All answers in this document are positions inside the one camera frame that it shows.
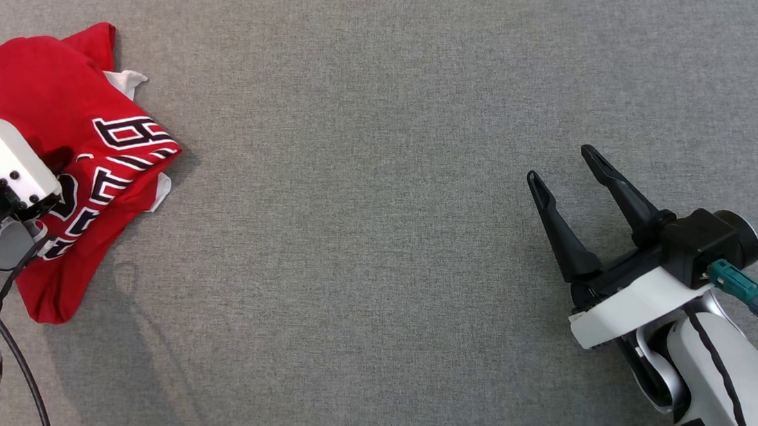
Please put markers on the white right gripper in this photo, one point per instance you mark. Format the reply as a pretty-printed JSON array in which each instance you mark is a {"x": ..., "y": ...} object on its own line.
[{"x": 638, "y": 306}]

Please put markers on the red basketball jersey black lettering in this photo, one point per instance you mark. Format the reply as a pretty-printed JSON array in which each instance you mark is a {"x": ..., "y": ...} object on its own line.
[{"x": 55, "y": 98}]

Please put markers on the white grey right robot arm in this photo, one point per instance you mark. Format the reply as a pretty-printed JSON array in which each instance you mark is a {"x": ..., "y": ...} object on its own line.
[{"x": 750, "y": 379}]

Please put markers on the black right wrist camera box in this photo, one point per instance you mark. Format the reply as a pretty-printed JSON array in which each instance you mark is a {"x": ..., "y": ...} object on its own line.
[{"x": 701, "y": 241}]

